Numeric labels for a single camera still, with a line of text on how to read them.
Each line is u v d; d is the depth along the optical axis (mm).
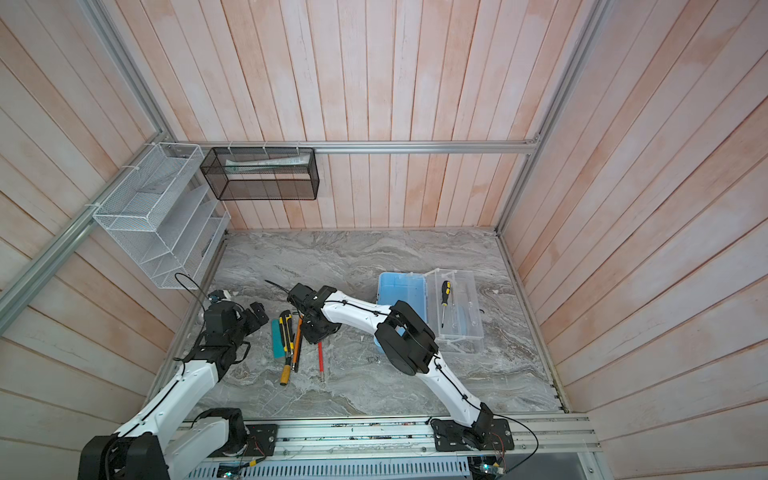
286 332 905
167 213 734
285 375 828
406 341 554
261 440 734
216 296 745
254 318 791
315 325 782
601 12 678
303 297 746
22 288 526
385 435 761
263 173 1048
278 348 884
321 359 870
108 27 696
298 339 902
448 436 736
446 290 879
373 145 976
